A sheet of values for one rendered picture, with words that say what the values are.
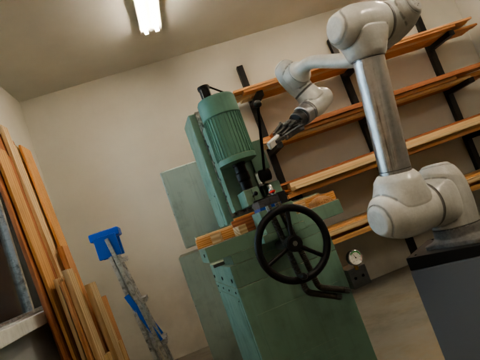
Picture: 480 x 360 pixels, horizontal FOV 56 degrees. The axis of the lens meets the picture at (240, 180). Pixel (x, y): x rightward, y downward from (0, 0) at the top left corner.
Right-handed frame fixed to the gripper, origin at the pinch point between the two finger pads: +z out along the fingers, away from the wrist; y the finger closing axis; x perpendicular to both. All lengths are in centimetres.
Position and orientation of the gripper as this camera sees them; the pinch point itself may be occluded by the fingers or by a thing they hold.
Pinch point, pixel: (273, 141)
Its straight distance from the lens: 182.9
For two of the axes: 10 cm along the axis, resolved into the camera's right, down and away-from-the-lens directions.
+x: -3.0, -8.0, -5.2
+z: -6.2, 5.7, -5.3
